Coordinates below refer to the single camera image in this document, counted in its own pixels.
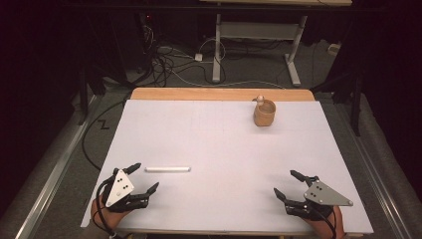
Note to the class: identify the wooden cup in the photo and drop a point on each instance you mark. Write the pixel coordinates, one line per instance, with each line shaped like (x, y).
(264, 114)

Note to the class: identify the metal floor rail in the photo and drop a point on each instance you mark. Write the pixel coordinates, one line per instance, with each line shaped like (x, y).
(375, 172)
(56, 176)

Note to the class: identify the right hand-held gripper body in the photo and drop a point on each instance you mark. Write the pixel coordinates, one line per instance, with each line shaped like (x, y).
(323, 196)

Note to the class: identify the person's right hand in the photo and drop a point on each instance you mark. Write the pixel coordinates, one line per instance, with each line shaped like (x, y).
(323, 228)

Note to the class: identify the white desk frame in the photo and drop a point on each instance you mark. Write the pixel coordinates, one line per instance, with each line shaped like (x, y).
(258, 30)

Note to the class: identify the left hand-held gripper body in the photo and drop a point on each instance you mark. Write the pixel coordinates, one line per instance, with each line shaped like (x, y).
(120, 187)

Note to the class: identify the white power adapter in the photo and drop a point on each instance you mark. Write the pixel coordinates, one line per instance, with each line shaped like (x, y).
(198, 57)

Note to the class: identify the white stick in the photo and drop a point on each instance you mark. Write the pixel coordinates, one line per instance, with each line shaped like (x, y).
(167, 169)

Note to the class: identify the white table sheet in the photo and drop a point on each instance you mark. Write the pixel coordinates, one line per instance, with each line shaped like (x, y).
(215, 159)

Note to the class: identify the black stand leg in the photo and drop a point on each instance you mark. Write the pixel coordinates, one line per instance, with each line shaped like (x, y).
(83, 99)
(357, 106)

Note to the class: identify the person's left hand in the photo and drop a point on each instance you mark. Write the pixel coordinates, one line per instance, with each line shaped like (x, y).
(107, 216)

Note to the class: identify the wooden table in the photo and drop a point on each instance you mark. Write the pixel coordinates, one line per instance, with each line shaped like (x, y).
(199, 94)

